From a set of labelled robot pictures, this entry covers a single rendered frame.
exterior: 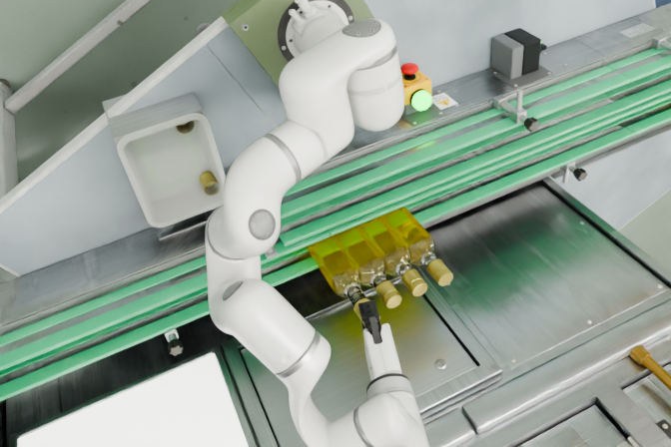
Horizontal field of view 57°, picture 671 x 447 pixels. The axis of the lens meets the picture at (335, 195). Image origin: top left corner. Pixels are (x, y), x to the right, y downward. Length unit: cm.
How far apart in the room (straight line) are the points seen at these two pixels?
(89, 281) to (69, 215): 14
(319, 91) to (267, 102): 47
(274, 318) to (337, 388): 43
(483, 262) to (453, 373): 34
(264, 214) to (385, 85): 28
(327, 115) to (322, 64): 7
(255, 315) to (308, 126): 27
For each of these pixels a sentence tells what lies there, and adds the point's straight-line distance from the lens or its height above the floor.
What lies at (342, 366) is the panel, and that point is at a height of 116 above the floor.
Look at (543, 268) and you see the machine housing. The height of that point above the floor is 112.
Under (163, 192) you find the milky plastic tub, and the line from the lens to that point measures 133.
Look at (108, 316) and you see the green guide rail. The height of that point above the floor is 95.
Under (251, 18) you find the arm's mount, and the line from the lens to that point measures 117.
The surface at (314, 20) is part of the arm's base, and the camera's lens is 116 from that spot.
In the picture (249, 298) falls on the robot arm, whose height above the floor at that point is 129.
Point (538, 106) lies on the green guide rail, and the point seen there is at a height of 94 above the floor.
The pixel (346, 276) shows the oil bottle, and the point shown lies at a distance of 121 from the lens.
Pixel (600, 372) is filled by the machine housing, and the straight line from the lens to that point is 132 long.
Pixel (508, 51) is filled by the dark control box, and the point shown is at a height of 82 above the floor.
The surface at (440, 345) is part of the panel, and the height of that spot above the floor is 121.
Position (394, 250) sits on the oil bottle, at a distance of 124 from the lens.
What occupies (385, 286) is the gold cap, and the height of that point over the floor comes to 113.
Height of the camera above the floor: 186
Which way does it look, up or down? 47 degrees down
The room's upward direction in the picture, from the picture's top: 143 degrees clockwise
